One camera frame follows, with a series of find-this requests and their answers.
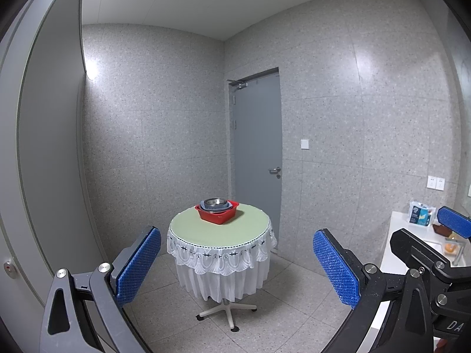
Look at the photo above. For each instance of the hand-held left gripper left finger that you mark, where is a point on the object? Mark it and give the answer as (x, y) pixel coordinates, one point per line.
(138, 261)

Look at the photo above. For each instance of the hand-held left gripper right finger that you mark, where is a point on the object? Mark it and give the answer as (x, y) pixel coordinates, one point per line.
(336, 264)

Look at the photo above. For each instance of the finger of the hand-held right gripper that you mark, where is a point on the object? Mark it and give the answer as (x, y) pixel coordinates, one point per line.
(456, 222)
(414, 246)

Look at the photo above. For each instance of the large steel bowl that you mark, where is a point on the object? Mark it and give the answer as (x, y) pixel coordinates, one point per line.
(209, 208)

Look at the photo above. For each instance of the red square plastic basin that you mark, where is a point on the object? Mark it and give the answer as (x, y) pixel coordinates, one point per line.
(217, 217)

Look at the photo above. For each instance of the small steel bowl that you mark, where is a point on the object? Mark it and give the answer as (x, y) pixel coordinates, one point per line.
(214, 202)

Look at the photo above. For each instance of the brown object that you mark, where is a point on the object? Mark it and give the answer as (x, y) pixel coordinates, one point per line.
(441, 229)

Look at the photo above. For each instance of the white counter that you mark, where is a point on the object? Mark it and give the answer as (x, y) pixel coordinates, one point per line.
(401, 224)

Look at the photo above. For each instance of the orange object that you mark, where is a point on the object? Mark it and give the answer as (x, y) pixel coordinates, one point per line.
(449, 248)

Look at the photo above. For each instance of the blue white tissue packet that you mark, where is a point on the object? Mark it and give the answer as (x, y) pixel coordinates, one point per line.
(419, 214)

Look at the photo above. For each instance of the round table with lace cloth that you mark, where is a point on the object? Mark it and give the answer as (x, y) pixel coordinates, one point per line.
(220, 233)

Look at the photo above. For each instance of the round table white star base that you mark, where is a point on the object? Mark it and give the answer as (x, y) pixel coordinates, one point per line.
(224, 310)

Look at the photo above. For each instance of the red partition lock indicator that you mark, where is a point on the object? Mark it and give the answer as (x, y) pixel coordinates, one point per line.
(7, 267)

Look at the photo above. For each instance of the grey door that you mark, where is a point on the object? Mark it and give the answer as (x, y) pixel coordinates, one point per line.
(255, 143)

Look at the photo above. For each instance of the grey partition panel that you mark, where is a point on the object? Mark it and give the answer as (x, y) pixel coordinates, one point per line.
(44, 136)

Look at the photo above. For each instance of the door closer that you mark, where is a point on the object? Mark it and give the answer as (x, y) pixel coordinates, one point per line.
(241, 84)

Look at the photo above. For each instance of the white double wall socket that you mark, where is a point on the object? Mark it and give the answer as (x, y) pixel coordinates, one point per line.
(436, 183)

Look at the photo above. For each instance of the white wall light switch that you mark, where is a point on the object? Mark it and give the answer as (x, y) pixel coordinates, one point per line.
(304, 143)

